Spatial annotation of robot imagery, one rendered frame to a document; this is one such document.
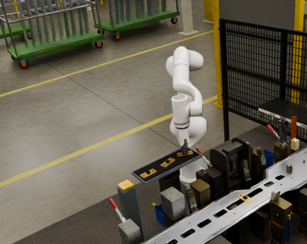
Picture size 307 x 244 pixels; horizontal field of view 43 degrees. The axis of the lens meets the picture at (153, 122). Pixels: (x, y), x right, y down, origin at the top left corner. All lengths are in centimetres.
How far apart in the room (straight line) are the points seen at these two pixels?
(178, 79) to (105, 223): 101
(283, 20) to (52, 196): 292
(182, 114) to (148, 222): 78
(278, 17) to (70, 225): 293
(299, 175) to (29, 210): 263
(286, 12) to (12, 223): 333
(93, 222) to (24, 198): 178
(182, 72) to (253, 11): 255
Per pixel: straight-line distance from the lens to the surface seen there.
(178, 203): 194
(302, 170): 232
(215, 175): 211
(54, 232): 256
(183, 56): 217
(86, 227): 252
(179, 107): 197
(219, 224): 194
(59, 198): 406
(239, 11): 471
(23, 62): 838
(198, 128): 237
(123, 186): 198
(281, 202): 201
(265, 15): 445
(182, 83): 206
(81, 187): 413
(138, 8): 984
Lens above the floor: 230
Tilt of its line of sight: 27 degrees down
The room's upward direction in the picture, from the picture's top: 8 degrees counter-clockwise
